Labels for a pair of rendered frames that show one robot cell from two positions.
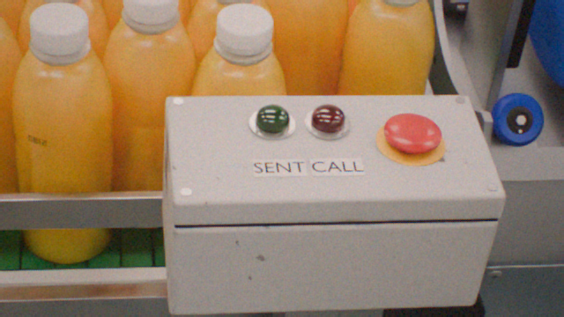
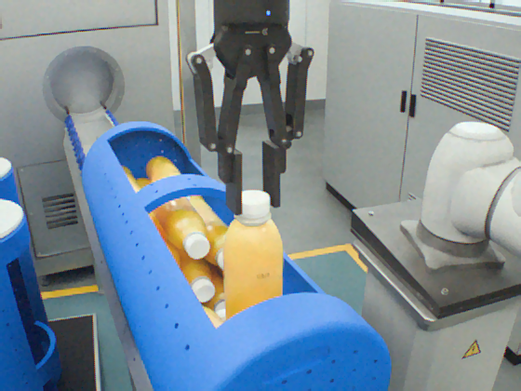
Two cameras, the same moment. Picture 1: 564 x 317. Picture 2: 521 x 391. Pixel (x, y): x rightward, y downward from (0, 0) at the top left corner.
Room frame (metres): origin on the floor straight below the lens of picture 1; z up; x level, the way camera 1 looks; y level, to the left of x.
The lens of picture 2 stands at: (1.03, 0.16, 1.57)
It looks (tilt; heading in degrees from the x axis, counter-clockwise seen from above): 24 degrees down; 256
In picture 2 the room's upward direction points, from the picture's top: straight up
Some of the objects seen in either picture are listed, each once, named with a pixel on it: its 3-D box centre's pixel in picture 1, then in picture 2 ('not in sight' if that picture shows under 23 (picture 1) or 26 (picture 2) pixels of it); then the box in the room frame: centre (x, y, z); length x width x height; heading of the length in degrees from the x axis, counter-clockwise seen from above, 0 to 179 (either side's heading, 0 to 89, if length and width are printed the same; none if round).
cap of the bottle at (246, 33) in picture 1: (244, 28); not in sight; (0.68, 0.04, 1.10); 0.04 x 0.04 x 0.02
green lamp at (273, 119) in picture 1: (272, 118); not in sight; (0.57, 0.01, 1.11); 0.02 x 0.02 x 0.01
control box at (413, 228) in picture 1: (322, 201); not in sight; (0.56, -0.03, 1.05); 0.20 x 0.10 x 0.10; 101
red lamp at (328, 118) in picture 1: (328, 118); not in sight; (0.58, -0.03, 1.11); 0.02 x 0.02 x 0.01
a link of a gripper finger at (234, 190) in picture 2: not in sight; (233, 181); (0.94, -0.32, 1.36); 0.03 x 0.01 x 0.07; 101
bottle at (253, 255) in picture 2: not in sight; (253, 280); (0.92, -0.33, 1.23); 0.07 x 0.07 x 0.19
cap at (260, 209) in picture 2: not in sight; (252, 203); (0.92, -0.33, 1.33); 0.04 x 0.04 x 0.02
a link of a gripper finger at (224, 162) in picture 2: not in sight; (217, 159); (0.96, -0.32, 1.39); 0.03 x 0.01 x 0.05; 11
